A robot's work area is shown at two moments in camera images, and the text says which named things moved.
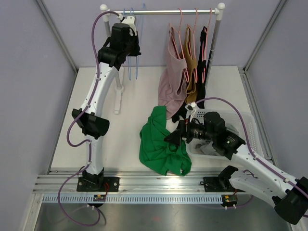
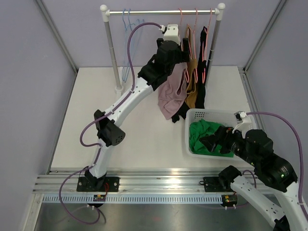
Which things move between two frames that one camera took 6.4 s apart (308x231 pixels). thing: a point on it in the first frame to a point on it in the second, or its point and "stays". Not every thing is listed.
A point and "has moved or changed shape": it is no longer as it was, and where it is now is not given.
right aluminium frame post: [277, 10] stays
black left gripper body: [132, 45] to [181, 56]
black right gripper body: [186, 125] to [232, 140]
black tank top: [200, 87] stays
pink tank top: [171, 101] stays
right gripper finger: [175, 137] to [210, 142]
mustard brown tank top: [190, 62] stays
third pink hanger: [204, 49] stays
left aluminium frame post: [62, 40] stays
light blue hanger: [137, 57] has moved or changed shape
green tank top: [155, 152] has moved or changed shape
